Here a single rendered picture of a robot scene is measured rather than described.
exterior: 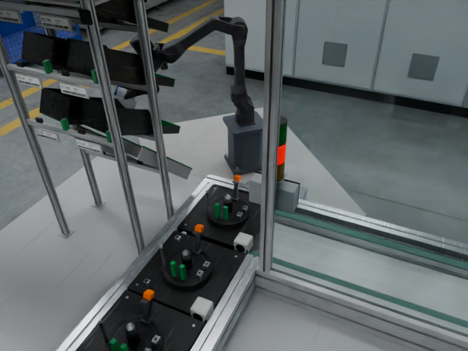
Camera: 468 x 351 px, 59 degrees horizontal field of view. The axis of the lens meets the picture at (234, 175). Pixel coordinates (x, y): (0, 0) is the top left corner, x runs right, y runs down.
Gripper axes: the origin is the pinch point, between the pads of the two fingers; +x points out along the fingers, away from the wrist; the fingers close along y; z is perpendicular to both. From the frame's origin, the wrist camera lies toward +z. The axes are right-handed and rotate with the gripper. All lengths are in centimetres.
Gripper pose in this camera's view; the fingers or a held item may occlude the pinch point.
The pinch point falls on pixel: (126, 90)
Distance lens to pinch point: 146.6
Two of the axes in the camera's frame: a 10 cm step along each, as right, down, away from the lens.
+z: -2.2, -6.0, -7.7
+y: 8.1, 3.3, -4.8
